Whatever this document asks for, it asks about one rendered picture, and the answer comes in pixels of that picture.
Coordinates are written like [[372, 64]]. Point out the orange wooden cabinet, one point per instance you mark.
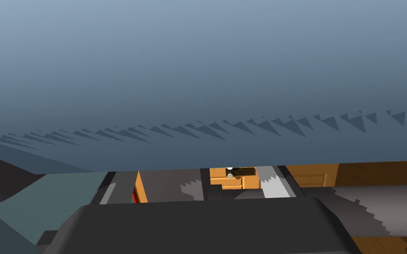
[[249, 181]]

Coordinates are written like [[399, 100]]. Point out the grey round knob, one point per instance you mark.
[[230, 175]]

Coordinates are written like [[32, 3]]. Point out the brown wooden door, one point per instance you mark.
[[309, 175]]

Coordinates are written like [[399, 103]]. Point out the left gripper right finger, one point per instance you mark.
[[276, 185]]

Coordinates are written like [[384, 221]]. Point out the orange wooden panel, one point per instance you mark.
[[140, 190]]

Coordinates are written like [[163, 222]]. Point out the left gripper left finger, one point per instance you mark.
[[117, 188]]

